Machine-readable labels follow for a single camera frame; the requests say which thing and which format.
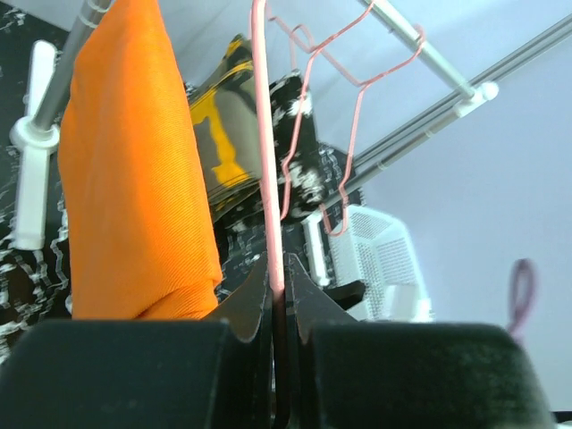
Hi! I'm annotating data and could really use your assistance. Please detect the orange trousers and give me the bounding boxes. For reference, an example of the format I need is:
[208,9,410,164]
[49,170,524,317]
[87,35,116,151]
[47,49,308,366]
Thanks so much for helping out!
[58,1,222,319]

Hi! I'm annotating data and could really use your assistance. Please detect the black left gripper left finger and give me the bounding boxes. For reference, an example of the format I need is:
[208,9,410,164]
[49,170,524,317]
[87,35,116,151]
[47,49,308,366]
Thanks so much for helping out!
[207,257,272,343]

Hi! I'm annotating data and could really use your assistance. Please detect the white metal clothes rack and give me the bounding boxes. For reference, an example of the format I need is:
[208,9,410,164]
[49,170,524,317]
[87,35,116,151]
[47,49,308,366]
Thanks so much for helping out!
[10,1,571,250]

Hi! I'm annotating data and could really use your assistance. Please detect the black white patterned trousers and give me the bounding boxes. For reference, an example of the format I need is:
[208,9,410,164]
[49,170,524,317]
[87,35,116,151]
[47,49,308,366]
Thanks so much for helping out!
[214,73,372,233]

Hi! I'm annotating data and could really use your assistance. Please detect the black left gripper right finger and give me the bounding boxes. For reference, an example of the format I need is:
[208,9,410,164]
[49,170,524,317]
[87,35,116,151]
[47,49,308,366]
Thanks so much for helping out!
[285,253,357,344]

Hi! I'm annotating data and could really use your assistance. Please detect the white plastic laundry basket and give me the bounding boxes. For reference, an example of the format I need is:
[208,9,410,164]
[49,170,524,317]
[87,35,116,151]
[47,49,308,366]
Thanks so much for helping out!
[328,205,433,323]

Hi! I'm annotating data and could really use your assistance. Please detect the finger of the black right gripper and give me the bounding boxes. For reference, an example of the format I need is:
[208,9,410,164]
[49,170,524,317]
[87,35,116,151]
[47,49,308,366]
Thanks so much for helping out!
[328,280,366,310]

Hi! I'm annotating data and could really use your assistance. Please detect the camouflage olive yellow trousers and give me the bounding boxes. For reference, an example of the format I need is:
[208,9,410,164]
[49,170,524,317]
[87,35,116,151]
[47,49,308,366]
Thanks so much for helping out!
[188,34,262,222]

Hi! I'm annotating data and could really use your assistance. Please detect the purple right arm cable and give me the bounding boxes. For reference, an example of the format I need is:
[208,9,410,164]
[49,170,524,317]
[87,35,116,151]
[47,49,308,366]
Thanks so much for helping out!
[507,257,537,343]

